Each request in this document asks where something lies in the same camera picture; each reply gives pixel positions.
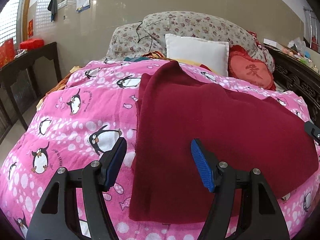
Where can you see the red box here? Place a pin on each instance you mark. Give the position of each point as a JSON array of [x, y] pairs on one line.
[[32, 43]]

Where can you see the red wall sign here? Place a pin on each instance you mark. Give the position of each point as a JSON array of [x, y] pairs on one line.
[[30, 28]]

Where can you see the red gift bag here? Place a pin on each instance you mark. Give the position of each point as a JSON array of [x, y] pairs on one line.
[[6, 53]]

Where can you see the dark wooden side table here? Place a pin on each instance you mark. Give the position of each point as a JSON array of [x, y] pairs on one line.
[[35, 55]]

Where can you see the striped orange cloth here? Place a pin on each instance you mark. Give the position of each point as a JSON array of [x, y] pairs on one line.
[[155, 54]]

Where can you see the red patterned cloth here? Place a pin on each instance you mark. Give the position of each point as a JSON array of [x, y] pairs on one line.
[[253, 38]]

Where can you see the white pillow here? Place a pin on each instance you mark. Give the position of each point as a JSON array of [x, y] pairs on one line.
[[197, 52]]

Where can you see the pink penguin print blanket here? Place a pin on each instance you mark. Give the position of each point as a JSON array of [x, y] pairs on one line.
[[75, 120]]

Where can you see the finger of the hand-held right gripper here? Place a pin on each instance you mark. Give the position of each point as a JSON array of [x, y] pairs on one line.
[[312, 131]]

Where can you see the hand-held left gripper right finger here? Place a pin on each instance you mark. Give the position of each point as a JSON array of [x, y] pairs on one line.
[[201, 165]]

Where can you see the orange yellow cloth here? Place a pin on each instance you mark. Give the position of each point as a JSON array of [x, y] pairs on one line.
[[62, 81]]

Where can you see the teal cloth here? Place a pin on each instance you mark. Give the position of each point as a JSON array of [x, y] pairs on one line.
[[135, 59]]

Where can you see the dark carved wooden frame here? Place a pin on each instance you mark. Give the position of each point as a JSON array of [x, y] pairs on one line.
[[292, 75]]

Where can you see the white wall switch panel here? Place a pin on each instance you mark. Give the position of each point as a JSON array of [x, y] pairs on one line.
[[62, 3]]

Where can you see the clear plastic bag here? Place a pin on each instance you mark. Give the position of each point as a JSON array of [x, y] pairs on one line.
[[297, 44]]

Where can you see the white flat box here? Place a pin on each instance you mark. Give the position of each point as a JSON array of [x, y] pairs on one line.
[[272, 42]]

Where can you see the dark hanging cloth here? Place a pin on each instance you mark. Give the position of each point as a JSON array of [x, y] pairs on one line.
[[53, 3]]

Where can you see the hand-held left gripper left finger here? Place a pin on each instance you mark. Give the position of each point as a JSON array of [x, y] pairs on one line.
[[116, 165]]

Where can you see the grey floral quilt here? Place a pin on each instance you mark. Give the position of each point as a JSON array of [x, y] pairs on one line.
[[195, 22]]

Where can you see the red heart-shaped pillow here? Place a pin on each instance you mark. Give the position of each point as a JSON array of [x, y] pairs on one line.
[[250, 70]]

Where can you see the dark red sweater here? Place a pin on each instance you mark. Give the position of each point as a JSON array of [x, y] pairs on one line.
[[200, 110]]

